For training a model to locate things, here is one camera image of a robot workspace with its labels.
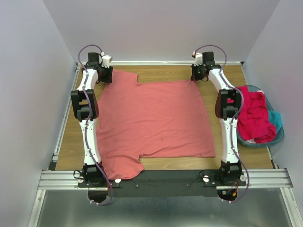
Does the salmon pink t shirt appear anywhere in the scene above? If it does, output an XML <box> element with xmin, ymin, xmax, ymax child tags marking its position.
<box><xmin>97</xmin><ymin>70</ymin><xmax>215</xmax><ymax>180</ymax></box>

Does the teal t shirt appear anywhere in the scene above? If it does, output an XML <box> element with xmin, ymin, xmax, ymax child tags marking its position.
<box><xmin>268</xmin><ymin>110</ymin><xmax>283</xmax><ymax>132</ymax></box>

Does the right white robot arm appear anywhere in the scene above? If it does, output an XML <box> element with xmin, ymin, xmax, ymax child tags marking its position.
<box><xmin>191</xmin><ymin>51</ymin><xmax>243</xmax><ymax>185</ymax></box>

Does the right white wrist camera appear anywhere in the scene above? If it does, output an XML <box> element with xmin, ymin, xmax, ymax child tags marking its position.
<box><xmin>193</xmin><ymin>53</ymin><xmax>203</xmax><ymax>66</ymax></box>

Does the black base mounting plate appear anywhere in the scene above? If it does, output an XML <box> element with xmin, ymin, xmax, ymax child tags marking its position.
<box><xmin>77</xmin><ymin>170</ymin><xmax>246</xmax><ymax>200</ymax></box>

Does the magenta t shirt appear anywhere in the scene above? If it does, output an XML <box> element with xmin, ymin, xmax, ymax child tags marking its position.
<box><xmin>237</xmin><ymin>86</ymin><xmax>277</xmax><ymax>143</ymax></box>

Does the aluminium front rail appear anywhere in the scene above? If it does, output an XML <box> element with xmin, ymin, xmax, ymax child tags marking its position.
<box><xmin>38</xmin><ymin>169</ymin><xmax>293</xmax><ymax>190</ymax></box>

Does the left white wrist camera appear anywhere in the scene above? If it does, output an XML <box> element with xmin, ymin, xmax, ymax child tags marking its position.
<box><xmin>101</xmin><ymin>55</ymin><xmax>113</xmax><ymax>68</ymax></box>

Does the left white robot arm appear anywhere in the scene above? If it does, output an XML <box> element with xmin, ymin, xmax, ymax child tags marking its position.
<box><xmin>71</xmin><ymin>52</ymin><xmax>113</xmax><ymax>187</ymax></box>

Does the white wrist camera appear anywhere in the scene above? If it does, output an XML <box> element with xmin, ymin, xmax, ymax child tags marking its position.
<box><xmin>101</xmin><ymin>55</ymin><xmax>113</xmax><ymax>68</ymax></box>
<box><xmin>193</xmin><ymin>53</ymin><xmax>203</xmax><ymax>66</ymax></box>

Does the teal plastic basket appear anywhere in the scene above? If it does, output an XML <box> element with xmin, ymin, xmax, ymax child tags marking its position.
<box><xmin>237</xmin><ymin>85</ymin><xmax>285</xmax><ymax>148</ymax></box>

